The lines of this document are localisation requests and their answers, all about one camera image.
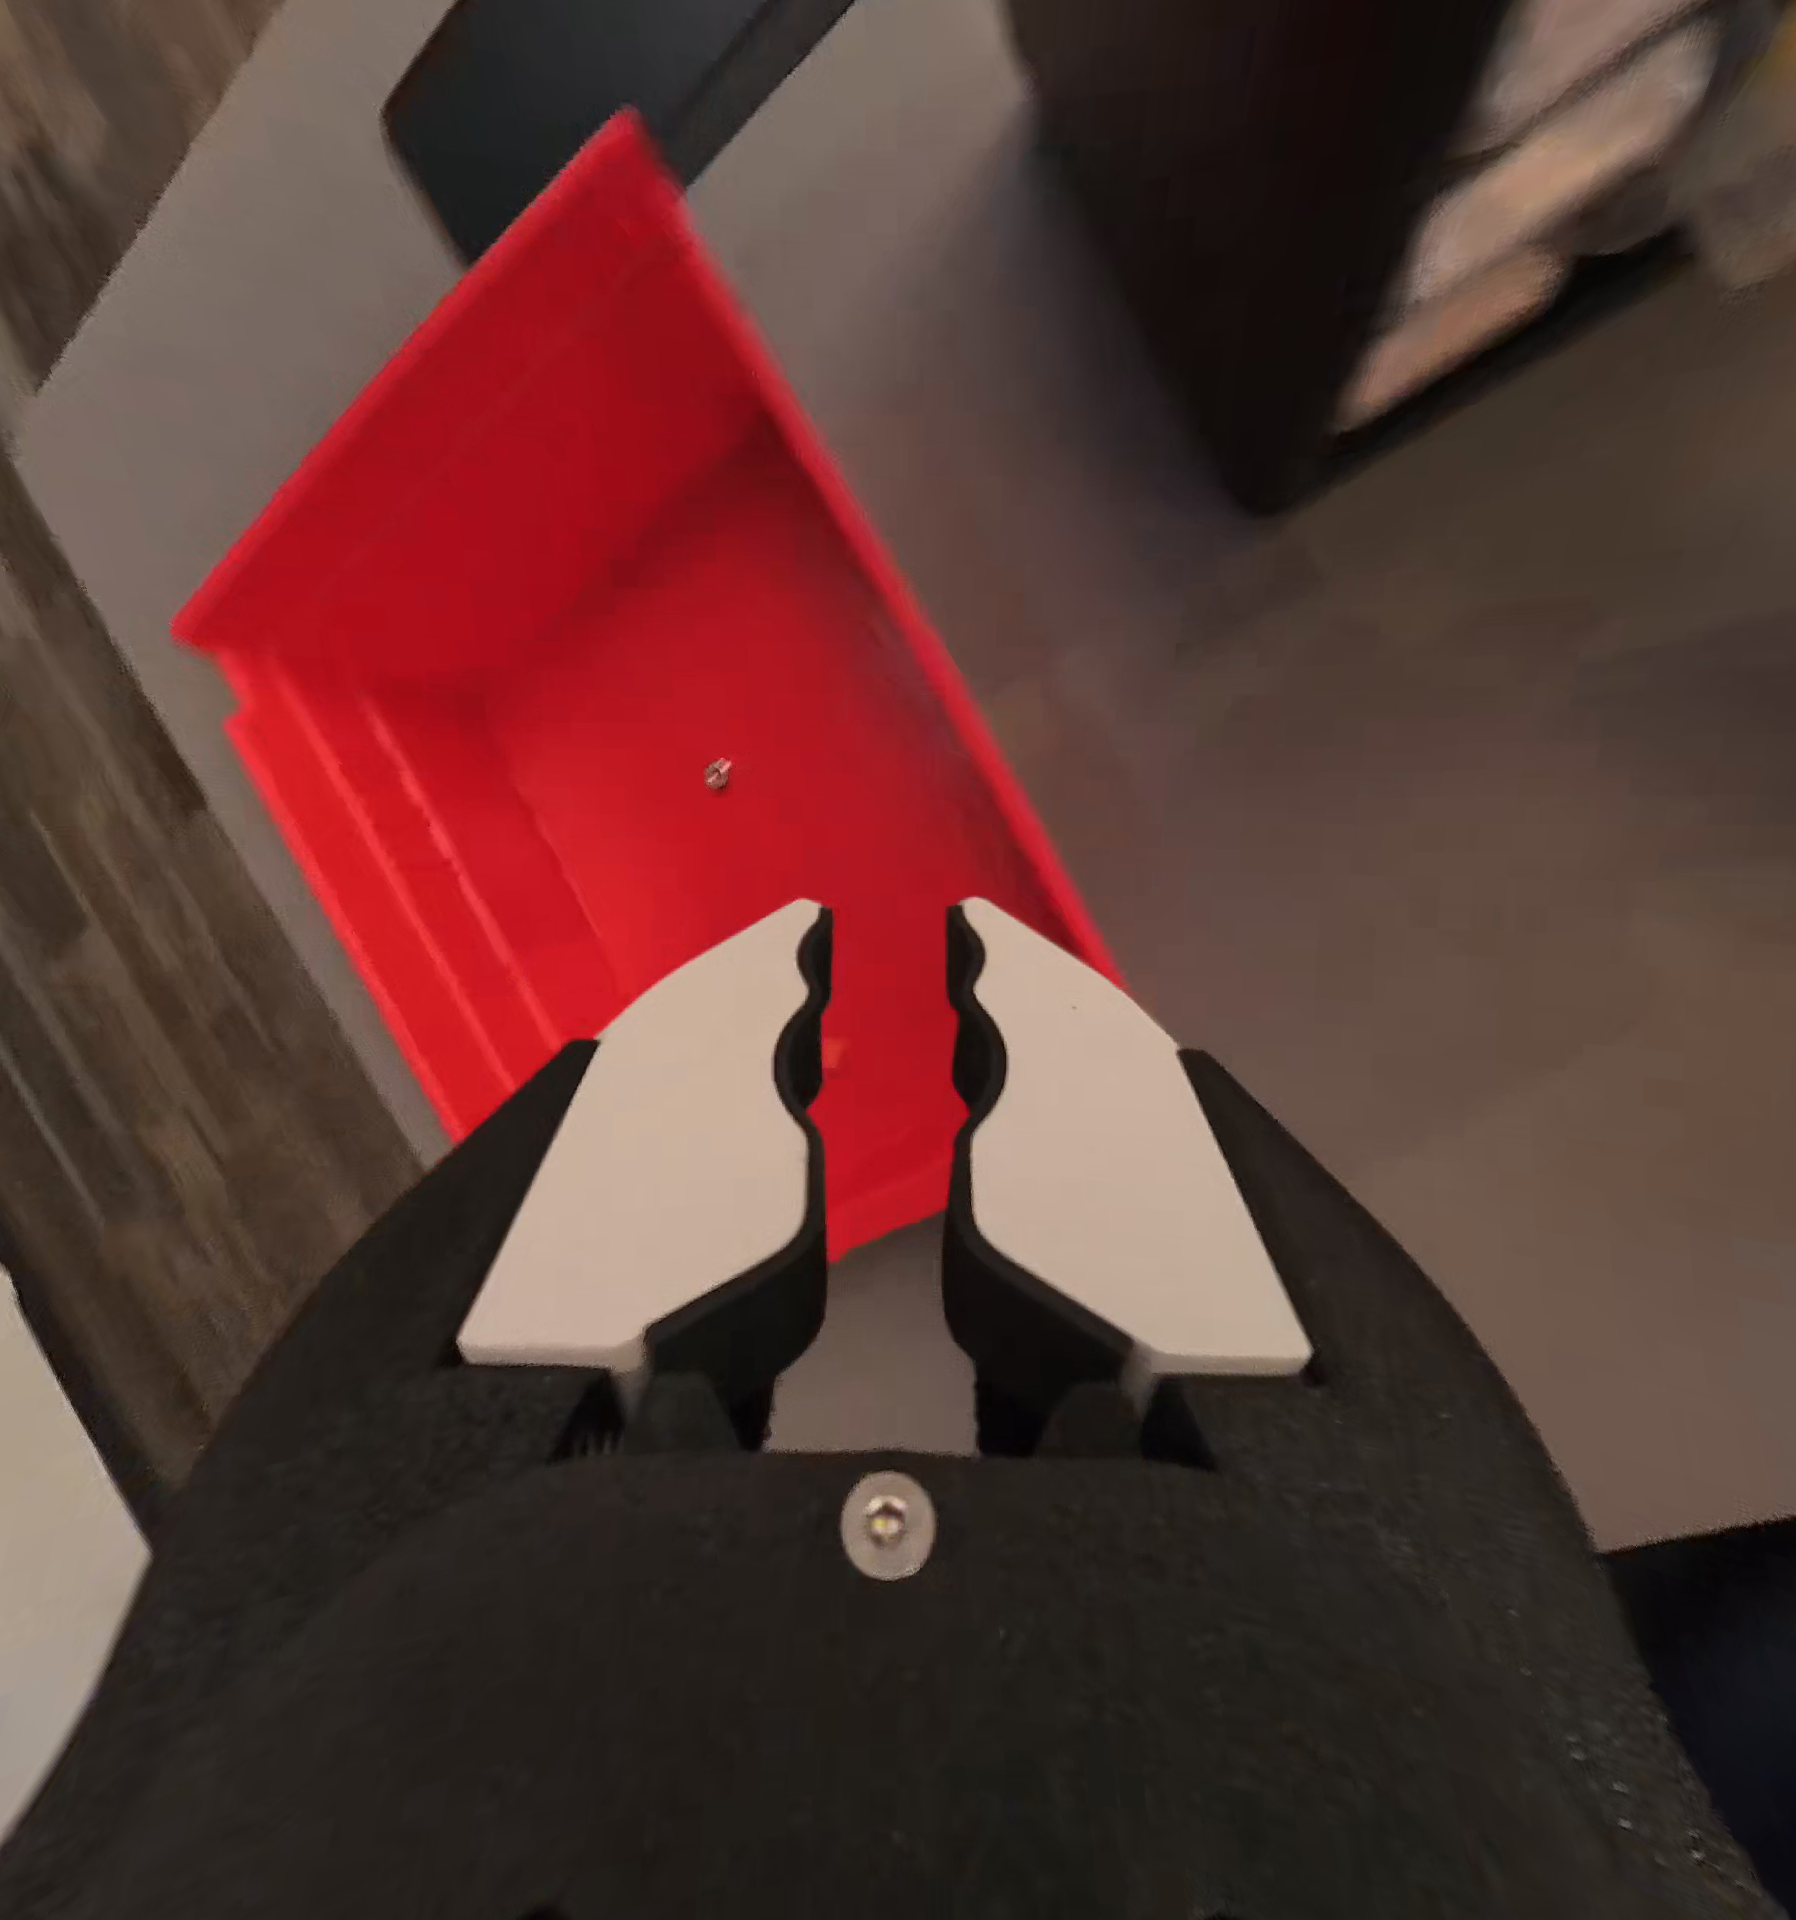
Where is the red plastic bin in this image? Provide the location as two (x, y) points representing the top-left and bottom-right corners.
(171, 107), (1115, 1263)

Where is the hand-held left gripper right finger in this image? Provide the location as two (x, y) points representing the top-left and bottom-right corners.
(944, 895), (1313, 1382)

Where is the white flat panel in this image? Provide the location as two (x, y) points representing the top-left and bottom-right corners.
(0, 1171), (156, 1893)

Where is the black flat desk mat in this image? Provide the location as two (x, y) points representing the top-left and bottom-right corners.
(381, 0), (855, 266)

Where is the black drawer cabinet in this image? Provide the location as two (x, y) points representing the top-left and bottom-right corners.
(1004, 0), (1796, 518)

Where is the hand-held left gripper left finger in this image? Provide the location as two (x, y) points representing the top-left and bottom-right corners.
(458, 900), (834, 1382)

